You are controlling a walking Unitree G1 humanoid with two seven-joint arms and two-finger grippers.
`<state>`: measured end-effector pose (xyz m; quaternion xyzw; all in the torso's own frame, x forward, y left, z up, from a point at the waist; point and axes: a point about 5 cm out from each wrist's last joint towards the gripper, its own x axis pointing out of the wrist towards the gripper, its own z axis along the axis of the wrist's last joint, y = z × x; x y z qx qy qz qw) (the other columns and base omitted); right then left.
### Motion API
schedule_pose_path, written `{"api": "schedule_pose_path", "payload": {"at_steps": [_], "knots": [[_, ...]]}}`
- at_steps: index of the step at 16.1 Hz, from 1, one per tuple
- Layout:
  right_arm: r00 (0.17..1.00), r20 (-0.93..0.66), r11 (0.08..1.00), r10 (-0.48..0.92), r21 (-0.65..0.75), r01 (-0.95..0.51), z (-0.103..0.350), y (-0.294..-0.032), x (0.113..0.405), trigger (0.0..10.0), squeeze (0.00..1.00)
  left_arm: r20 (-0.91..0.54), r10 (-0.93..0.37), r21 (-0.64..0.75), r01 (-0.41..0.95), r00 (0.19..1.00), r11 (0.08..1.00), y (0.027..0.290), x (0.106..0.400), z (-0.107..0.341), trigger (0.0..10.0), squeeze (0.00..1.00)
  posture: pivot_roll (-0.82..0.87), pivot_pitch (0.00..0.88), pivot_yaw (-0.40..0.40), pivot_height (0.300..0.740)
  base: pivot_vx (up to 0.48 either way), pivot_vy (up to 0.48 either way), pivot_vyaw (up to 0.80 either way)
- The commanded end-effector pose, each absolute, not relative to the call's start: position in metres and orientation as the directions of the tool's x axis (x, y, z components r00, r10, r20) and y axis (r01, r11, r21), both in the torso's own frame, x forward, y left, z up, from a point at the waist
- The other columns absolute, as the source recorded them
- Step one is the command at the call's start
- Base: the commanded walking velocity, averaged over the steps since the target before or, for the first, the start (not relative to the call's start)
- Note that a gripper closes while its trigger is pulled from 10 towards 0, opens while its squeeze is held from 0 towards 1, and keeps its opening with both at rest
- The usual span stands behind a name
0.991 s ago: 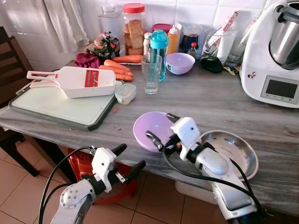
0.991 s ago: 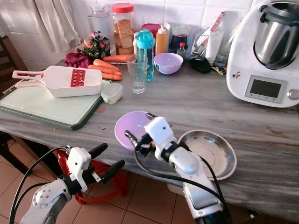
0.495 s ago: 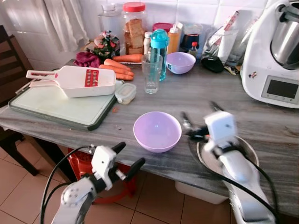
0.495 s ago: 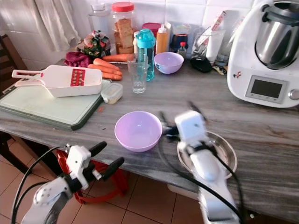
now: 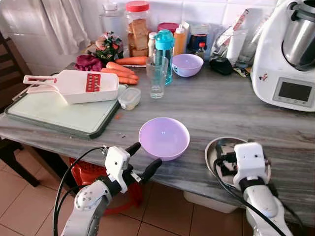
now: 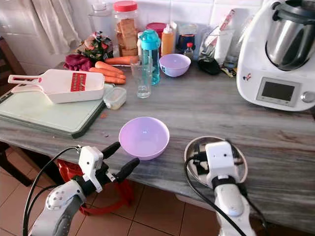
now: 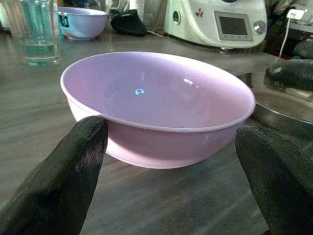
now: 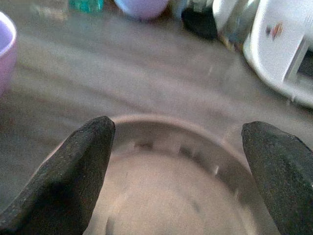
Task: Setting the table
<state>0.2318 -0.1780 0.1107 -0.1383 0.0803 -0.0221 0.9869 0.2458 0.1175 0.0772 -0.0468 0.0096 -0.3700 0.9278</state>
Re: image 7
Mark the clear drinking glass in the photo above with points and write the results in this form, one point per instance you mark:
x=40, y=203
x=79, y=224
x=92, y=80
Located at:
x=34, y=31

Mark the lilac plastic bowl with label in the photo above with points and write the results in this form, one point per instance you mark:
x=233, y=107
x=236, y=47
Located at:
x=83, y=23

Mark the black curved object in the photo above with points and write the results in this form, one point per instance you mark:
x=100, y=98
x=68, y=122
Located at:
x=128, y=23

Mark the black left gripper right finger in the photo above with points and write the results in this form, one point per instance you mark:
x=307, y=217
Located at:
x=281, y=181

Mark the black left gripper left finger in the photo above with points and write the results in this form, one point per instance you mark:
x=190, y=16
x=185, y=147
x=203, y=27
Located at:
x=56, y=181

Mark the black sink faucet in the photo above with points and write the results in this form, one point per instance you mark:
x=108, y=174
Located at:
x=291, y=73

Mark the pink plastic bowl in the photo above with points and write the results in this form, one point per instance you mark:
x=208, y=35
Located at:
x=159, y=107

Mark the white kitchen machine with screen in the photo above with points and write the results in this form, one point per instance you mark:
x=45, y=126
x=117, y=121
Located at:
x=215, y=22

